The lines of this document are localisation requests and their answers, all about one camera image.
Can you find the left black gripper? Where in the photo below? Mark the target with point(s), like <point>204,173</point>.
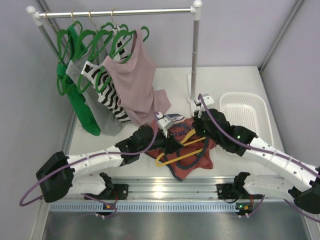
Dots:
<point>169,141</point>

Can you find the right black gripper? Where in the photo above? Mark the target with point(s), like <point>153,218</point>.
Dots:
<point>196,123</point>

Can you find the red tank top blue trim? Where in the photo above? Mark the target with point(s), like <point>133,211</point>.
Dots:
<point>195,154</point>

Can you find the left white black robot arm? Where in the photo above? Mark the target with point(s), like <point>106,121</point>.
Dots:
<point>65,175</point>

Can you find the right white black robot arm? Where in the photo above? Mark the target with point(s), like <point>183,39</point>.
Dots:
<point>293,180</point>

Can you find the grey top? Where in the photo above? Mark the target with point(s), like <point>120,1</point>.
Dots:
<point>106,121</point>

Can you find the pink tank top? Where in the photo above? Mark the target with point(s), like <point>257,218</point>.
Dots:
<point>133,82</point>

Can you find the black white striped top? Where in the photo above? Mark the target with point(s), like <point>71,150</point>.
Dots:
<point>103,86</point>

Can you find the green hanger under striped top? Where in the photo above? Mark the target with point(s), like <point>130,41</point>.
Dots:
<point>101,37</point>

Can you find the green top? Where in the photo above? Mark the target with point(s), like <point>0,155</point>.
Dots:
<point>81,110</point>

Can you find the white perforated plastic basket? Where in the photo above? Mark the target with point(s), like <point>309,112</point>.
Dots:
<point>248,110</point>

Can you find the silver clothes rack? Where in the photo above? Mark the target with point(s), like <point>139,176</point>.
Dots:
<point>195,10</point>

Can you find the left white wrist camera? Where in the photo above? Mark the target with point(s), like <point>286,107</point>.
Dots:
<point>164,122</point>

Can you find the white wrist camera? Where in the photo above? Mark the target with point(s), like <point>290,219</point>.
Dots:
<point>164,122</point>
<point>202,103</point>

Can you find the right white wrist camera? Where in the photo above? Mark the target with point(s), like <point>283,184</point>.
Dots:
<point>202,103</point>

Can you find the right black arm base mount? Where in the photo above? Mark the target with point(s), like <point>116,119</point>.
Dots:
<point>229,191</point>

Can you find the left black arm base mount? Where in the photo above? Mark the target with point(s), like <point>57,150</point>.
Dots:
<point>118,192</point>

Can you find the slotted white cable duct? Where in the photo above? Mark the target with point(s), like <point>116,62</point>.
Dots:
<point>146,207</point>

